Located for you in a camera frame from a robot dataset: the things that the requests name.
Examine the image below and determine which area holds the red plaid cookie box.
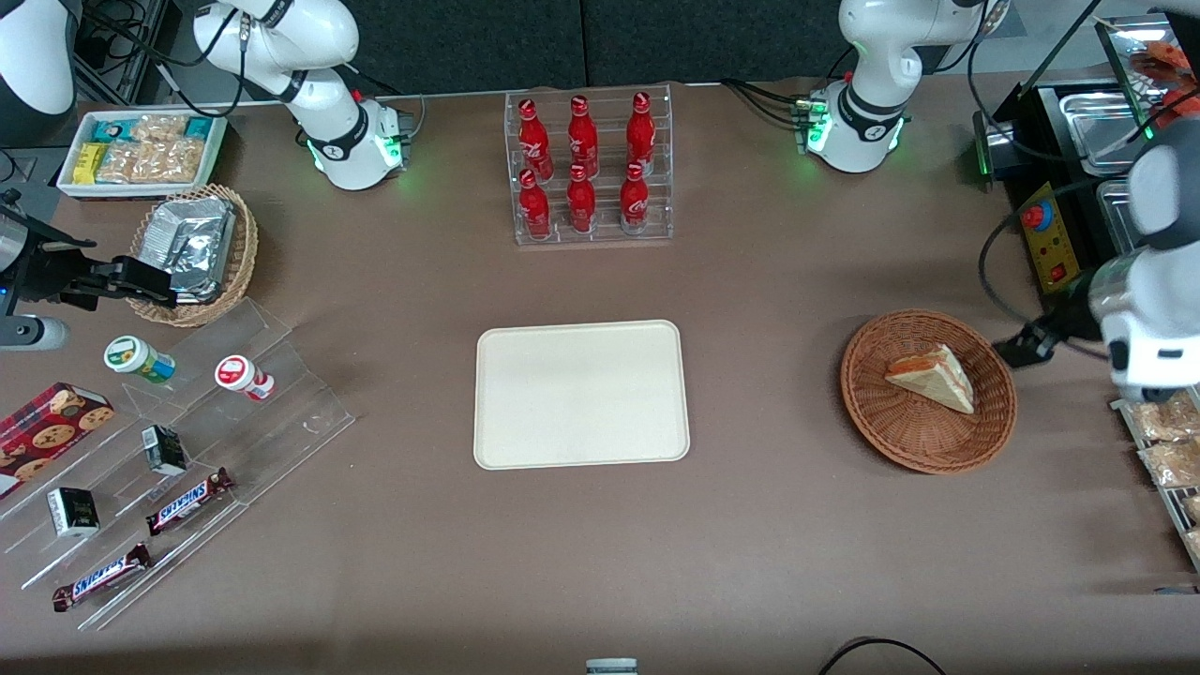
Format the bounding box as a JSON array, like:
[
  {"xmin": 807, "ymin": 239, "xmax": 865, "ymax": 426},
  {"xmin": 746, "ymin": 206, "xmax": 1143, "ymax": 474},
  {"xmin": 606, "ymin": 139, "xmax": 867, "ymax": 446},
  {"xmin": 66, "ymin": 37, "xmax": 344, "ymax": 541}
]
[{"xmin": 0, "ymin": 382, "xmax": 116, "ymax": 500}]

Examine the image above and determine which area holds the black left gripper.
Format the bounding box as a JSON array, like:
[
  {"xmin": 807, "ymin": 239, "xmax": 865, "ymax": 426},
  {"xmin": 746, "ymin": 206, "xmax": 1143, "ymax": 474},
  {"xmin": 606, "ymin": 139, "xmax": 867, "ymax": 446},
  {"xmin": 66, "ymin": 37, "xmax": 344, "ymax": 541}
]
[{"xmin": 994, "ymin": 275, "xmax": 1105, "ymax": 368}]

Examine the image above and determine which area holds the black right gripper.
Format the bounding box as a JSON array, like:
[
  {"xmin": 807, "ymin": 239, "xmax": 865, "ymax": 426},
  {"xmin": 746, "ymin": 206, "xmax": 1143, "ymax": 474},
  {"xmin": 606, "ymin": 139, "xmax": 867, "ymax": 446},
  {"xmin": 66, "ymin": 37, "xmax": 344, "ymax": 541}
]
[{"xmin": 13, "ymin": 223, "xmax": 179, "ymax": 312}]

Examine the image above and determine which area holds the small tan wicker basket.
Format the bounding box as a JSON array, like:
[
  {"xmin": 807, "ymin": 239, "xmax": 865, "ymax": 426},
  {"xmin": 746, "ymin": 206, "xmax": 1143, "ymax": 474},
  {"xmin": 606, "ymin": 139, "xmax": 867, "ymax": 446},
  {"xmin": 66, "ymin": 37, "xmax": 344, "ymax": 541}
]
[{"xmin": 127, "ymin": 184, "xmax": 260, "ymax": 328}]

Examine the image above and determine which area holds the red lid cup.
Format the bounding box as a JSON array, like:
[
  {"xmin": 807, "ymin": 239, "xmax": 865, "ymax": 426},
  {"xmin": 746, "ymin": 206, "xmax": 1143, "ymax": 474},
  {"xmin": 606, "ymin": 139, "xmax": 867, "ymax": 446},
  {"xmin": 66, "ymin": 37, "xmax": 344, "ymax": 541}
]
[{"xmin": 214, "ymin": 354, "xmax": 277, "ymax": 402}]

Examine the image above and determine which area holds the clear acrylic bottle rack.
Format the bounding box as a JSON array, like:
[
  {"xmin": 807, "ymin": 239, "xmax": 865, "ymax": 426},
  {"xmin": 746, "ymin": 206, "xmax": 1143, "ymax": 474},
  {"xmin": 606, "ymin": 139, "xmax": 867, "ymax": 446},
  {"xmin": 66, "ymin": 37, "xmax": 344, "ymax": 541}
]
[{"xmin": 504, "ymin": 84, "xmax": 674, "ymax": 247}]

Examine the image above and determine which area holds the large brown wicker basket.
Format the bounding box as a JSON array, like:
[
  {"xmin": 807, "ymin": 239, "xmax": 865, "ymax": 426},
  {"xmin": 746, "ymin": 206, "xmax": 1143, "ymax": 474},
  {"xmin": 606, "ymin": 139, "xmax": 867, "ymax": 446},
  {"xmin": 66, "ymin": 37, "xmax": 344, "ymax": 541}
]
[{"xmin": 840, "ymin": 309, "xmax": 1018, "ymax": 475}]

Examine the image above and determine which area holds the black base cable bundle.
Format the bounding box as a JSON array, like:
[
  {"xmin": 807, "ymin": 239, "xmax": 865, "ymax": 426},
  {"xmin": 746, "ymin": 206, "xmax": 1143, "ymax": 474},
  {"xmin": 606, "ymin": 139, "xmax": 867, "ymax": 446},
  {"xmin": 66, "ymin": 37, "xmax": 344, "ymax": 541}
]
[{"xmin": 722, "ymin": 78, "xmax": 813, "ymax": 128}]

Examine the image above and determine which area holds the grey metal snack tray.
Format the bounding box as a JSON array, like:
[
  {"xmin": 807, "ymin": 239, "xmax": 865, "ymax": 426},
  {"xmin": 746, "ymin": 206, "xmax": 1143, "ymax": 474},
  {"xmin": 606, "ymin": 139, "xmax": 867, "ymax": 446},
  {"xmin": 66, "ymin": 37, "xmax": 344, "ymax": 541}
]
[{"xmin": 1111, "ymin": 389, "xmax": 1200, "ymax": 573}]

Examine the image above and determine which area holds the orange fried food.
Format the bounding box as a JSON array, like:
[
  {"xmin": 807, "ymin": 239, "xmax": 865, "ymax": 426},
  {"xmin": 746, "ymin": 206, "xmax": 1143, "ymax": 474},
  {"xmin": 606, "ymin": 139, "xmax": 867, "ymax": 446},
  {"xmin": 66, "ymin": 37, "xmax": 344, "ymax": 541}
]
[{"xmin": 1130, "ymin": 42, "xmax": 1200, "ymax": 128}]

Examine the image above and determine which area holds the cream plastic tray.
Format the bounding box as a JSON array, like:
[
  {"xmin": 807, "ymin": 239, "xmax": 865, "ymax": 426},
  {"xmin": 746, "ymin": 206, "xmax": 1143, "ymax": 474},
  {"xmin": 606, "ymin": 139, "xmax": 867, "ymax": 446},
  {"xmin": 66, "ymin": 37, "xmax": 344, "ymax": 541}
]
[{"xmin": 473, "ymin": 320, "xmax": 692, "ymax": 471}]

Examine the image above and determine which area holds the red cola bottle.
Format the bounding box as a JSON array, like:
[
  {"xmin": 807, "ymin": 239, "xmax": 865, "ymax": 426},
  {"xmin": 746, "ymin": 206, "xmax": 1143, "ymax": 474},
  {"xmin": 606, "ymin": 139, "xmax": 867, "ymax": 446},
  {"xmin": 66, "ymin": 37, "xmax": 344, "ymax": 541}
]
[
  {"xmin": 567, "ymin": 95, "xmax": 599, "ymax": 177},
  {"xmin": 566, "ymin": 164, "xmax": 597, "ymax": 233},
  {"xmin": 620, "ymin": 161, "xmax": 651, "ymax": 233},
  {"xmin": 518, "ymin": 169, "xmax": 552, "ymax": 240},
  {"xmin": 517, "ymin": 98, "xmax": 552, "ymax": 179},
  {"xmin": 626, "ymin": 91, "xmax": 656, "ymax": 174}
]

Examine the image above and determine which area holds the small black carton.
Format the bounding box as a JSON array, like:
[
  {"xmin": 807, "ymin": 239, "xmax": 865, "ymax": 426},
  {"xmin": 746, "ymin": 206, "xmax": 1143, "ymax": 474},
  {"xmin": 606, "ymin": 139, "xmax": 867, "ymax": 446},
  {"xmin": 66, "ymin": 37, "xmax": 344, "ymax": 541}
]
[
  {"xmin": 46, "ymin": 487, "xmax": 101, "ymax": 539},
  {"xmin": 141, "ymin": 425, "xmax": 188, "ymax": 476}
]

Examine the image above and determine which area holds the black food warmer case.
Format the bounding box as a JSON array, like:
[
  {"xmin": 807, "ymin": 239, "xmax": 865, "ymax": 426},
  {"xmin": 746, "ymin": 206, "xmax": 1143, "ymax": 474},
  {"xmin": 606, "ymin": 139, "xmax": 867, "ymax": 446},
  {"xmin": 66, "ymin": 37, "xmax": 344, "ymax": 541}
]
[{"xmin": 972, "ymin": 14, "xmax": 1200, "ymax": 329}]

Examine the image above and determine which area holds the clear nut packet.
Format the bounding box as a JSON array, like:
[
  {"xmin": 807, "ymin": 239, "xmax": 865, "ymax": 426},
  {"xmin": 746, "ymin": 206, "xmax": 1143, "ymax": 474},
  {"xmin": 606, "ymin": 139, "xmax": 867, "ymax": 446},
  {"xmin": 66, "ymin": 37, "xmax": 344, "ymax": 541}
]
[
  {"xmin": 98, "ymin": 141, "xmax": 207, "ymax": 186},
  {"xmin": 131, "ymin": 114, "xmax": 188, "ymax": 144}
]

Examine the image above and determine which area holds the steel warmer pan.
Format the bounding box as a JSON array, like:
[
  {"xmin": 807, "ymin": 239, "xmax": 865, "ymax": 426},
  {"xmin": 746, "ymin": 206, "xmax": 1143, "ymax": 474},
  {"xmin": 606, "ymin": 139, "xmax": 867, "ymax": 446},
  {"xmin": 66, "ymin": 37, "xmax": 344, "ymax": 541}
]
[
  {"xmin": 1097, "ymin": 178, "xmax": 1140, "ymax": 254},
  {"xmin": 1059, "ymin": 89, "xmax": 1163, "ymax": 176}
]

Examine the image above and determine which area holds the silver foil packet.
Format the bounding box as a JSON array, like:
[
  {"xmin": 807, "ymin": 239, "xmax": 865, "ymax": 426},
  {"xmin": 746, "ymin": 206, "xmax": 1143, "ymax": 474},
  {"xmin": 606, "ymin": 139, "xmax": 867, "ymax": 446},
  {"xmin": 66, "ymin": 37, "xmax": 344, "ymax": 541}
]
[{"xmin": 141, "ymin": 197, "xmax": 237, "ymax": 303}]

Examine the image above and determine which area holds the white rectangular snack tray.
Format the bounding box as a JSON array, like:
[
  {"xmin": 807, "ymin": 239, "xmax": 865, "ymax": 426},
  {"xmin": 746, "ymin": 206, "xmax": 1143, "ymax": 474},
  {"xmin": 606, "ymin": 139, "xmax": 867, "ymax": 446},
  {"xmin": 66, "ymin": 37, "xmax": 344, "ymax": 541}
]
[{"xmin": 56, "ymin": 110, "xmax": 229, "ymax": 200}]

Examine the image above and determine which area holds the green lid cup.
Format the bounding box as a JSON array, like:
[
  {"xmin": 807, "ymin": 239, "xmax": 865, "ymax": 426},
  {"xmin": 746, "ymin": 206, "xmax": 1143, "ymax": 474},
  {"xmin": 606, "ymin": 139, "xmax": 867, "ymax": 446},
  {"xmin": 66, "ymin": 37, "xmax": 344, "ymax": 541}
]
[{"xmin": 103, "ymin": 336, "xmax": 177, "ymax": 385}]

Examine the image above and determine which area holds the Snickers bar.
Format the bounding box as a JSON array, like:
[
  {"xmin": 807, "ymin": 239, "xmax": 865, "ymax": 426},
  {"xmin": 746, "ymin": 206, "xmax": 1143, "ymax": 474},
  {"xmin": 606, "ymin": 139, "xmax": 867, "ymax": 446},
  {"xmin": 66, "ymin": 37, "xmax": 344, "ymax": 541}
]
[
  {"xmin": 52, "ymin": 542, "xmax": 154, "ymax": 613},
  {"xmin": 145, "ymin": 467, "xmax": 235, "ymax": 537}
]

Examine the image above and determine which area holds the triangular sandwich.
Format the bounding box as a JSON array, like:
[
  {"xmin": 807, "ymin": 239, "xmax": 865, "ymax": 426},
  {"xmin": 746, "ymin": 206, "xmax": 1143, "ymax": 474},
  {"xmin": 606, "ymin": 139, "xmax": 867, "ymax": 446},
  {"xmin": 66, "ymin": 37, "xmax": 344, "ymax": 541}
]
[{"xmin": 885, "ymin": 344, "xmax": 976, "ymax": 415}]

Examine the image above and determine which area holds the clear bagged pastry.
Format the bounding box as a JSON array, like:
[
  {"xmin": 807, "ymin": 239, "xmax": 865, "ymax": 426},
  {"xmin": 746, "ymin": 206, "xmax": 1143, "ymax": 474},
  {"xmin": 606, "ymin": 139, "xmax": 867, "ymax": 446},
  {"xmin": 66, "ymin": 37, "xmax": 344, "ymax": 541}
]
[
  {"xmin": 1130, "ymin": 392, "xmax": 1200, "ymax": 442},
  {"xmin": 1139, "ymin": 439, "xmax": 1200, "ymax": 488}
]

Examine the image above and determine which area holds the clear acrylic stepped display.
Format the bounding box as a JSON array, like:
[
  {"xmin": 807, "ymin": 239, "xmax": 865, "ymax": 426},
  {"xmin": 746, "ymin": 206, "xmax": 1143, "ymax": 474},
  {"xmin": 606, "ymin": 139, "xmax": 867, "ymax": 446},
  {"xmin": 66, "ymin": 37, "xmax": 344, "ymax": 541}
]
[{"xmin": 0, "ymin": 298, "xmax": 357, "ymax": 631}]

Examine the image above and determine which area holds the black table cable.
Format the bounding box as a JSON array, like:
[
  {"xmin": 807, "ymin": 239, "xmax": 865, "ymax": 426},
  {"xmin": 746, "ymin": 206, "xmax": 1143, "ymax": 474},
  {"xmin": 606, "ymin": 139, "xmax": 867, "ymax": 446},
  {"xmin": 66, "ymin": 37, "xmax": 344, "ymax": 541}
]
[{"xmin": 817, "ymin": 637, "xmax": 948, "ymax": 675}]

